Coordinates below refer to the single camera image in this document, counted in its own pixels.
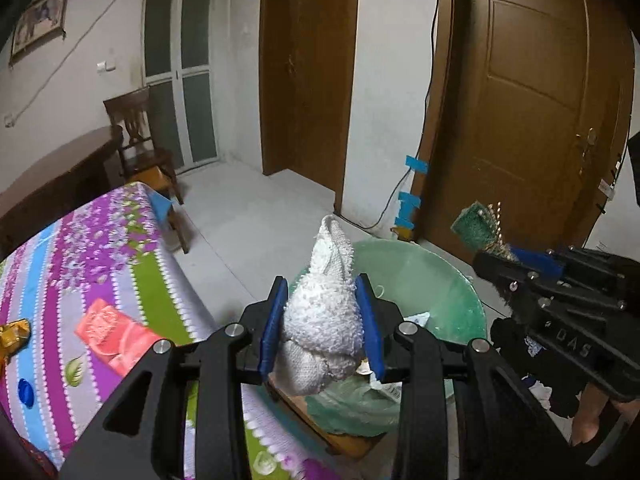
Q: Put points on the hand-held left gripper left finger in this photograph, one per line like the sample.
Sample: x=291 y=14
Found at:
x=274 y=327

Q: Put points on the pink tissue packet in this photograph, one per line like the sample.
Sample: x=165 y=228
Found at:
x=117 y=335

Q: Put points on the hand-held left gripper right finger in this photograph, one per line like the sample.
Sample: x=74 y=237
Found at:
x=371 y=327

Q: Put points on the blue tape piece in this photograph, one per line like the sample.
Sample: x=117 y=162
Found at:
x=409 y=202
x=416 y=164

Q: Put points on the frosted glass double door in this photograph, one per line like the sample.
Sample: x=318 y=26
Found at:
x=180 y=60

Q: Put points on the dark wooden chair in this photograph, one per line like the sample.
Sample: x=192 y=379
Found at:
x=135 y=125

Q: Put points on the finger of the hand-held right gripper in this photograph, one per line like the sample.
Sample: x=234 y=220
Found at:
x=510 y=280
x=590 y=272

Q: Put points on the person's right forearm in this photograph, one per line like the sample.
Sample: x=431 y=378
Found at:
x=590 y=415

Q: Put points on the brown panelled wooden door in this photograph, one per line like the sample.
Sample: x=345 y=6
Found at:
x=530 y=85

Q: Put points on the green scouring pad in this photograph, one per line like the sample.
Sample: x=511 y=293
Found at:
x=475 y=227

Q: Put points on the dark wooden dining table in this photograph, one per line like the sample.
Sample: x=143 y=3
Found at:
x=55 y=175

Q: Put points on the white knitted cloth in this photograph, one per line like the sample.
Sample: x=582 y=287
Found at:
x=322 y=310

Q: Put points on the bin with green liner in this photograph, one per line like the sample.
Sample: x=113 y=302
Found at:
x=430 y=285

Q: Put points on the white wall switch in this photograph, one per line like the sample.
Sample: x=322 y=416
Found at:
x=106 y=66

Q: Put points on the yellow candy wrapper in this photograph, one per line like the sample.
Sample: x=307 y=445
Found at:
x=12 y=337

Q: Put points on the framed wall picture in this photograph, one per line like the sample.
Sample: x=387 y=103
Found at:
x=40 y=22

